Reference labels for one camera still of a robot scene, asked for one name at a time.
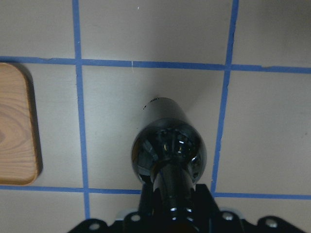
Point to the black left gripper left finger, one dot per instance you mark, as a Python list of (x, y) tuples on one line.
[(145, 206)]

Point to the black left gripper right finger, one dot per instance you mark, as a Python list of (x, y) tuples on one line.
[(205, 206)]

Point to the dark wine bottle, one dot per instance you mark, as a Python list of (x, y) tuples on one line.
[(169, 154)]

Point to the wooden tray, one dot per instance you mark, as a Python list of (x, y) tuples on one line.
[(20, 150)]

